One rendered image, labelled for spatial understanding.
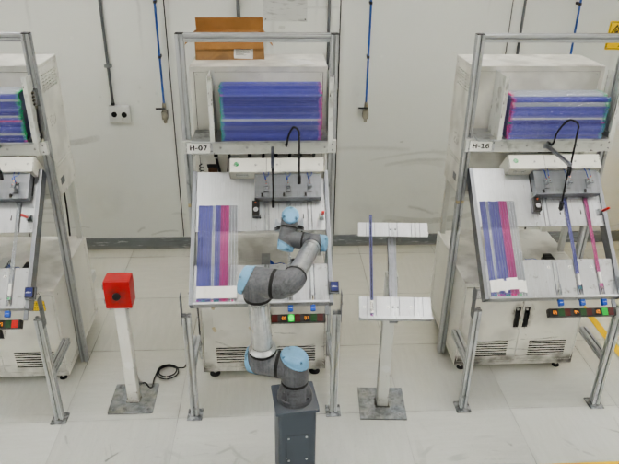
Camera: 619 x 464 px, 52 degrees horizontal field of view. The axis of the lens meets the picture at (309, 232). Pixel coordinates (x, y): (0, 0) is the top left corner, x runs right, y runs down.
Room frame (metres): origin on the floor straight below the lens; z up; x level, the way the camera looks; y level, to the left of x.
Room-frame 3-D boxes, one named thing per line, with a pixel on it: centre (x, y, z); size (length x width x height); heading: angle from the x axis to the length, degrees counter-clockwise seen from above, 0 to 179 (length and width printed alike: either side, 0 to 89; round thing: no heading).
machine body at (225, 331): (3.23, 0.27, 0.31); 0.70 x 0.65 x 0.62; 93
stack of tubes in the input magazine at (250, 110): (3.11, 0.20, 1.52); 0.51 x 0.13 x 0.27; 93
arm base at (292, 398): (2.12, 0.05, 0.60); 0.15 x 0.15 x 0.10
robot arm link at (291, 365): (2.12, 0.06, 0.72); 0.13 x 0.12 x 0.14; 76
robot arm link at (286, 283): (2.25, 0.03, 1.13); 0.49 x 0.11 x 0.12; 166
